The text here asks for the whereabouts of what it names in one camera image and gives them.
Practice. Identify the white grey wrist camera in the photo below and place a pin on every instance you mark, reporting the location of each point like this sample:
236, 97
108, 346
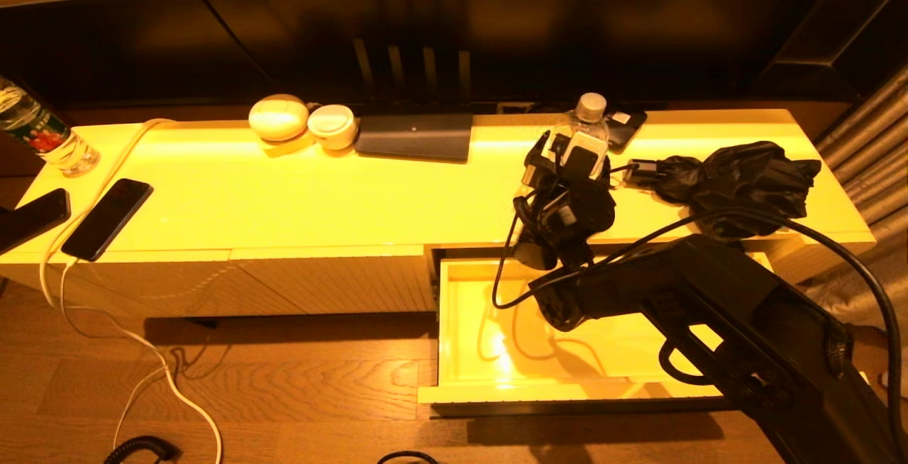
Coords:
582, 155

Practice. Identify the cream ribbed cabinet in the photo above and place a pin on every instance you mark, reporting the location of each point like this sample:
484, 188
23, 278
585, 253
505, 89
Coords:
319, 194

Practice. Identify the black flat television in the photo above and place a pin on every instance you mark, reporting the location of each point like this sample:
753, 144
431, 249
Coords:
496, 38

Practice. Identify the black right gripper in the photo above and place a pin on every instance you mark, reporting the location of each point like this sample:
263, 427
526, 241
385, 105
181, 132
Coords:
546, 177

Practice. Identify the grey curtain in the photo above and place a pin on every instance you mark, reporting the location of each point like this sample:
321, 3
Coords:
872, 152

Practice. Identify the cabinet drawer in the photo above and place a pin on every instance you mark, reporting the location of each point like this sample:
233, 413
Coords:
468, 350

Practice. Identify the black umbrella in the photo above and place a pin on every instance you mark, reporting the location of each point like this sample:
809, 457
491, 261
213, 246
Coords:
745, 180

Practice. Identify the dark wooden shelf unit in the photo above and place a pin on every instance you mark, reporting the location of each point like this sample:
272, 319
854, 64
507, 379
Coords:
851, 31

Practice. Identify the white round lidded jar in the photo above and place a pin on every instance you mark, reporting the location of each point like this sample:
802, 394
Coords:
331, 126

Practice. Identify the small black flat device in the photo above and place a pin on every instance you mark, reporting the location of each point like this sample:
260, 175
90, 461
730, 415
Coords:
628, 127

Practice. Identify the water bottle with green label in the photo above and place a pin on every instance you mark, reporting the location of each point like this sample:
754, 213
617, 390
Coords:
48, 137

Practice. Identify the black cabinet foot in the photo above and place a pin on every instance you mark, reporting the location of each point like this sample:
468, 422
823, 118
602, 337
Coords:
204, 323

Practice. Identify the black smartphone on charger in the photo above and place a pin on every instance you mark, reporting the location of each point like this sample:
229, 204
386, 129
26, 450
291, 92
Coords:
106, 219

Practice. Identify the dark grey flat box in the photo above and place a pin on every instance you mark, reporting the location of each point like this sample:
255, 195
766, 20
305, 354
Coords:
415, 136

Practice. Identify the white egg-shaped device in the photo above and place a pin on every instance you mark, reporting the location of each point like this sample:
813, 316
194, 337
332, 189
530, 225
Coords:
278, 118

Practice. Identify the clear bottle with white cap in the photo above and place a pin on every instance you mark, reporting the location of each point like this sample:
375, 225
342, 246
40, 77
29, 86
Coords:
589, 120

